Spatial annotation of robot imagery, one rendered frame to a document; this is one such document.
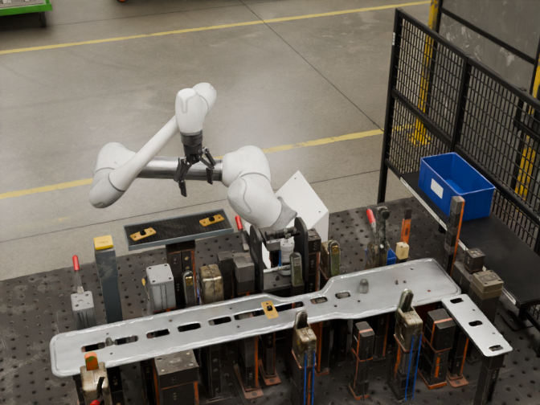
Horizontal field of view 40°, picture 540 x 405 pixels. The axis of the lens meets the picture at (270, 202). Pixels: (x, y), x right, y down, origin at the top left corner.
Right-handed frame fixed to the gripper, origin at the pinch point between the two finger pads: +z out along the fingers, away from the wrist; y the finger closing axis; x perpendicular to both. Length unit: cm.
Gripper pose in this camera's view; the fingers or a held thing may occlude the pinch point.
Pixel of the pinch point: (197, 186)
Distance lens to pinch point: 299.2
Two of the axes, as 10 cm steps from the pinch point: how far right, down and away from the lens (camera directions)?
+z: 0.4, 8.6, 5.1
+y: 7.3, -3.8, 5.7
